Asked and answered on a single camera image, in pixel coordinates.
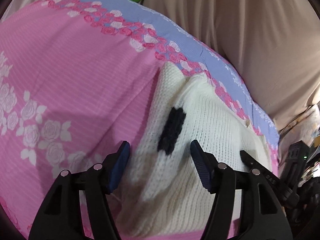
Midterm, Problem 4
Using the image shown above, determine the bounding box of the white knitted sweater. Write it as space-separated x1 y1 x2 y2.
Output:
116 62 272 237

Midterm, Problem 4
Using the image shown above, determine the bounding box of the floral patterned fabric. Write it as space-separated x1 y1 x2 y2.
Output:
278 105 319 164

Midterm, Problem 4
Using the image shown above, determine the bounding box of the beige curtain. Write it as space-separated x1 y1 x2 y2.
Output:
143 0 319 129

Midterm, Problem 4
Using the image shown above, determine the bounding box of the pink floral bed sheet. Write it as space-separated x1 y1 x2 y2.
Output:
1 0 279 238

